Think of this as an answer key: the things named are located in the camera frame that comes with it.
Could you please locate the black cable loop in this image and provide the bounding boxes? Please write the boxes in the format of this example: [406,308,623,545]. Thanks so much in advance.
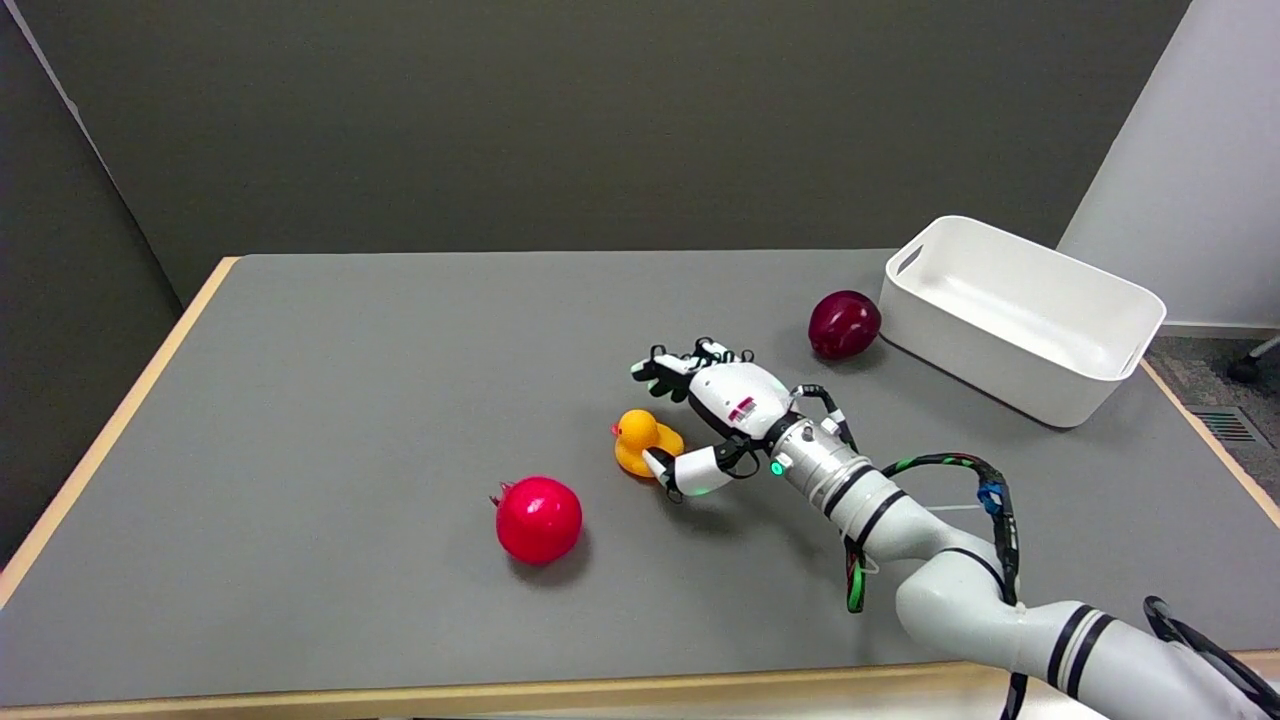
[845,384,1029,720]

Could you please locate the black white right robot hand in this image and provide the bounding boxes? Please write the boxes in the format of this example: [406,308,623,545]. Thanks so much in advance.
[630,338,803,501]

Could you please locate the white plastic bin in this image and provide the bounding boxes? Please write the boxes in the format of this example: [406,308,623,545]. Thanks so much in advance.
[879,215,1167,429]

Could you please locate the black chair caster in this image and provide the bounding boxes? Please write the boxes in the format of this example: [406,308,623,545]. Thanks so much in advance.
[1228,336,1280,385]

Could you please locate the floor vent grille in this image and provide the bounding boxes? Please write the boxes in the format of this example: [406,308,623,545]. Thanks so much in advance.
[1188,405,1271,449]

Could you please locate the yellow rubber duck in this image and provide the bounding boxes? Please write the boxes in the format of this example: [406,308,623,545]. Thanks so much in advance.
[612,409,686,479]

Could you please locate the red pomegranate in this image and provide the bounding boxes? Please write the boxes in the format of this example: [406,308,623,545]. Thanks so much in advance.
[489,476,584,565]

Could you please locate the dark red plum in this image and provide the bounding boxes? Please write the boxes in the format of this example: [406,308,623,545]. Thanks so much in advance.
[808,290,883,361]

